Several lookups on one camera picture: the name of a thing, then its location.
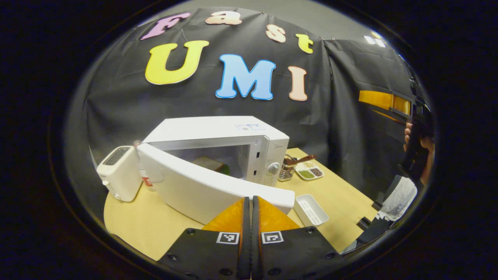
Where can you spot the black backdrop cloth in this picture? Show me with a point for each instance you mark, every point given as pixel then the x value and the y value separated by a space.
pixel 330 136

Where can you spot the white divided dish of beans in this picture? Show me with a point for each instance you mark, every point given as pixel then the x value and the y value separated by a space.
pixel 309 171

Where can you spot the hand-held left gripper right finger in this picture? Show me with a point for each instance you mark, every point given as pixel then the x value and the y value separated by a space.
pixel 255 252

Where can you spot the sandwich with lettuce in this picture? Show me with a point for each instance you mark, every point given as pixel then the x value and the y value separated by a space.
pixel 208 162

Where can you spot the white cloth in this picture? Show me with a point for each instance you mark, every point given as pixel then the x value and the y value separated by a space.
pixel 398 198

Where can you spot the white microwave oven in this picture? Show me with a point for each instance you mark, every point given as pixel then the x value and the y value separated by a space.
pixel 202 130

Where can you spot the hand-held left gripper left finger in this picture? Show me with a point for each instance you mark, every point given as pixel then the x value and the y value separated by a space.
pixel 244 252

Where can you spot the brown wooden spoon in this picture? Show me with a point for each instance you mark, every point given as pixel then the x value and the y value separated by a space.
pixel 307 158

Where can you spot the white rectangular tray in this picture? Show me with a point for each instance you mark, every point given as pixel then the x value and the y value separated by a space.
pixel 311 212

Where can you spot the black table clamp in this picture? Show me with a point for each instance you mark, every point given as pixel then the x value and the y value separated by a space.
pixel 364 224

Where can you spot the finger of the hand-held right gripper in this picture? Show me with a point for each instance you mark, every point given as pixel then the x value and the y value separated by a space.
pixel 385 115
pixel 375 99

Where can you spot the small ceiling light panel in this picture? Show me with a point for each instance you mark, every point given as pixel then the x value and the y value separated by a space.
pixel 369 39

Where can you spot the clear bottle with red label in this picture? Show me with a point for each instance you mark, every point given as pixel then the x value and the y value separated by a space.
pixel 147 181

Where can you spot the white toaster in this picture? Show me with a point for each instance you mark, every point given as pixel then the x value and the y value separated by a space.
pixel 120 175

